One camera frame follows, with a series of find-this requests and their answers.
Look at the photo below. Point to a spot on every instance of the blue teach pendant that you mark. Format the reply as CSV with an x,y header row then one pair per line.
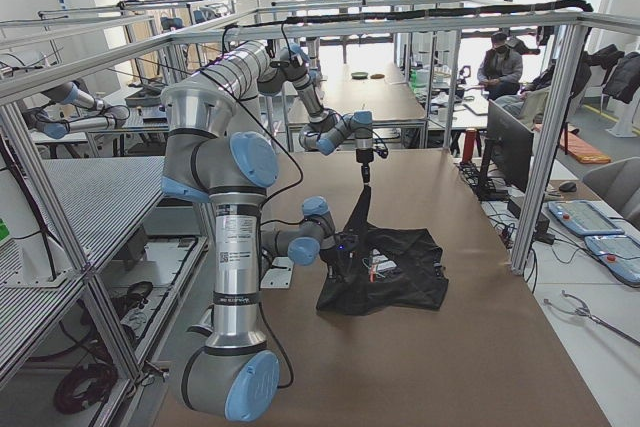
x,y
582,218
619,253

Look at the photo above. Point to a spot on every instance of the aluminium cage frame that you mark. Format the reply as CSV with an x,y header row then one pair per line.
x,y
42,302

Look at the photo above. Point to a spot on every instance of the black computer monitor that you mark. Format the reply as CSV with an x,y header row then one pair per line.
x,y
508,145

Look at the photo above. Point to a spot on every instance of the seated person with mask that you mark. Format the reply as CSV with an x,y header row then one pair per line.
x,y
501,69

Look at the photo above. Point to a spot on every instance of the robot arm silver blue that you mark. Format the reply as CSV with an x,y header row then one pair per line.
x,y
233,374
326,129

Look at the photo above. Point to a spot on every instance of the blue teach pendant far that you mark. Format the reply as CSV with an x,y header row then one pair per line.
x,y
582,218

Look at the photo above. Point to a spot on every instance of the metal reacher grabber tool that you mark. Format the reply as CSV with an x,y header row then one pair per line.
x,y
581,309

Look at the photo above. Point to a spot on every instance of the blue teach pendant near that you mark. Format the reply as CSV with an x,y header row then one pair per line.
x,y
619,253

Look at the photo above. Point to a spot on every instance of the computer mouse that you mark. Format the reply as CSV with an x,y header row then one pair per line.
x,y
567,187

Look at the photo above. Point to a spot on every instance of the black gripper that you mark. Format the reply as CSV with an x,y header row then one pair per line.
x,y
363,157
339,256

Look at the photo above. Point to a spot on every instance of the black t-shirt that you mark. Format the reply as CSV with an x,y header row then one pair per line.
x,y
392,268

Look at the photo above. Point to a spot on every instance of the red bottle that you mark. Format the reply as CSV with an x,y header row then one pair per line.
x,y
469,145

